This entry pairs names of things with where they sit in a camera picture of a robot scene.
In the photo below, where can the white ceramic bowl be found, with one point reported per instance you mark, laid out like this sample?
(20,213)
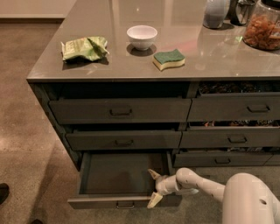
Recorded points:
(142,37)

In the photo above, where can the green chip bag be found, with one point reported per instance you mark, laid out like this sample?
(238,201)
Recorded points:
(89,48)

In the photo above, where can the dark glass container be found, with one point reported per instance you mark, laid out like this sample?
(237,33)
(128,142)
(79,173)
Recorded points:
(240,11)

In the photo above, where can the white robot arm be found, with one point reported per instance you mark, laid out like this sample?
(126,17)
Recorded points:
(245,198)

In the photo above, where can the grey drawer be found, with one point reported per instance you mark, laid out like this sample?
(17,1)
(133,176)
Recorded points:
(133,110)
(87,140)
(200,136)
(119,180)
(236,100)
(220,158)

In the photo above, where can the black shoe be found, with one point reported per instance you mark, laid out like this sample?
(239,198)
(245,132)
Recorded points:
(4,192)

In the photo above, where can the grey kitchen island cabinet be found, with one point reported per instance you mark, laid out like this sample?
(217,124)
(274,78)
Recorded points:
(126,72)

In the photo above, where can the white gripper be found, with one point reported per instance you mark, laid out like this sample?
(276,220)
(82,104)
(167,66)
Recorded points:
(161,185)

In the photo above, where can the green yellow sponge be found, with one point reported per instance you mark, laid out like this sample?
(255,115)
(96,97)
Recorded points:
(163,60)

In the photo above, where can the glass jar of snacks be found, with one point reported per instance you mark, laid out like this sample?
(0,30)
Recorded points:
(263,29)

